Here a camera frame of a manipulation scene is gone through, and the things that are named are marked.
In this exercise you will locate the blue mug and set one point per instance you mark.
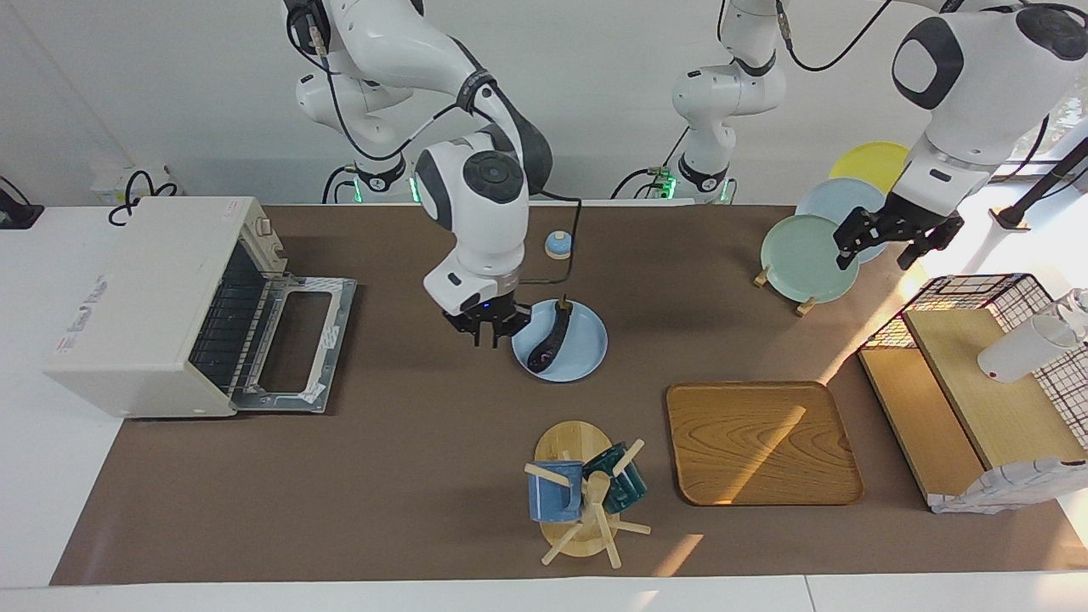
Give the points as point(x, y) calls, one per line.
point(552, 497)

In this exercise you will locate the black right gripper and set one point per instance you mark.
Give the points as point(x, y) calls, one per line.
point(489, 314)

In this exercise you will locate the beige toaster oven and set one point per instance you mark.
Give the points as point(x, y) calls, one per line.
point(136, 306)

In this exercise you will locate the wooden plate rack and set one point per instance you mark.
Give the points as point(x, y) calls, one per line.
point(805, 306)

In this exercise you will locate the black stand pole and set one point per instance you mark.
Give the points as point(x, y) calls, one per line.
point(1041, 183)

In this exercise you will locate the pale blue racked plate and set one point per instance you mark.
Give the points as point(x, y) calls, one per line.
point(837, 200)

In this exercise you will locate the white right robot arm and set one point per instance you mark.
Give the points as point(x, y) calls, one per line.
point(484, 229)

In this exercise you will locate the dark green mug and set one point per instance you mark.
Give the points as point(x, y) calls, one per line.
point(629, 489)

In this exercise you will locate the white cylinder cup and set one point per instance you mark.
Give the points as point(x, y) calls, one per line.
point(1020, 353)

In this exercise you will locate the wooden mug tree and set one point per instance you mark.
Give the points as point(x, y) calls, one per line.
point(571, 442)

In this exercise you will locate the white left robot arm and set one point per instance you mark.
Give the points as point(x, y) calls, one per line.
point(977, 93)

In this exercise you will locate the window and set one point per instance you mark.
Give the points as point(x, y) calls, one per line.
point(1062, 127)

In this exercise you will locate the dark purple eggplant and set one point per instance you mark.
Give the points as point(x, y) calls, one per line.
point(548, 344)

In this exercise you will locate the wooden tray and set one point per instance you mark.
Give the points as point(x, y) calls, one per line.
point(761, 442)

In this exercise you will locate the glass oven door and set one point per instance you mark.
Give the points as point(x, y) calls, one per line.
point(336, 340)

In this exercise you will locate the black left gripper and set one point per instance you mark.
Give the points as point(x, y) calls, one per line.
point(901, 223)

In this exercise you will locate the black device on table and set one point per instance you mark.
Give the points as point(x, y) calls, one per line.
point(13, 212)

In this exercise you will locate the pale green plate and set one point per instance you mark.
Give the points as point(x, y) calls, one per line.
point(803, 259)

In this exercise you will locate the yellow plate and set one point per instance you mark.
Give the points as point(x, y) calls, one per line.
point(871, 161)

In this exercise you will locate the brown table mat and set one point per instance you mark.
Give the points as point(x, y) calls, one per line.
point(425, 476)

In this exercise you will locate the small blue white bell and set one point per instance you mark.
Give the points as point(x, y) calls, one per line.
point(557, 246)

